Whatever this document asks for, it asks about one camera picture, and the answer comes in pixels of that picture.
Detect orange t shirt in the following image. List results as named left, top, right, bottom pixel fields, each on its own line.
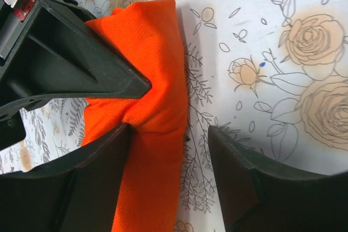
left=82, top=0, right=188, bottom=231

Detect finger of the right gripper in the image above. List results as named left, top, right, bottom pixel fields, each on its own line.
left=0, top=0, right=152, bottom=113

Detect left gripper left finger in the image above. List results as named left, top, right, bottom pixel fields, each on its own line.
left=1, top=124, right=131, bottom=231

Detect floral table mat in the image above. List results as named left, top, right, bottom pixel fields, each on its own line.
left=0, top=0, right=348, bottom=232

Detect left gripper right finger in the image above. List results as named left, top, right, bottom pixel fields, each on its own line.
left=208, top=126, right=347, bottom=231

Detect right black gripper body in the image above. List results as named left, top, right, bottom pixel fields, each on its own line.
left=0, top=0, right=79, bottom=151

